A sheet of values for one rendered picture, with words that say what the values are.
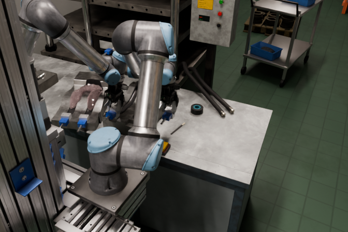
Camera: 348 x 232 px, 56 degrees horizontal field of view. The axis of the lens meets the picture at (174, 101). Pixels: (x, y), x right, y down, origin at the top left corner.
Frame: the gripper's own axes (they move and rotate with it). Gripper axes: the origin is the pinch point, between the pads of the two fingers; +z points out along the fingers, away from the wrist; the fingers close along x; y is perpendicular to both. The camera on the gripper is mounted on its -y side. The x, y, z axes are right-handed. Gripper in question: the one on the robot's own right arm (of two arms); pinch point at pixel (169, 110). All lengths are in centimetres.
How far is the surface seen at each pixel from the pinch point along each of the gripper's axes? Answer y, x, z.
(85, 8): -62, -98, -27
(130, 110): 0.9, -24.7, 6.4
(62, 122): 26, -55, 8
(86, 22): -62, -98, -15
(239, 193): 16, 48, 29
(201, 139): -0.9, 19.7, 14.9
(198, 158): 14.8, 23.5, 15.0
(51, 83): -11, -96, 12
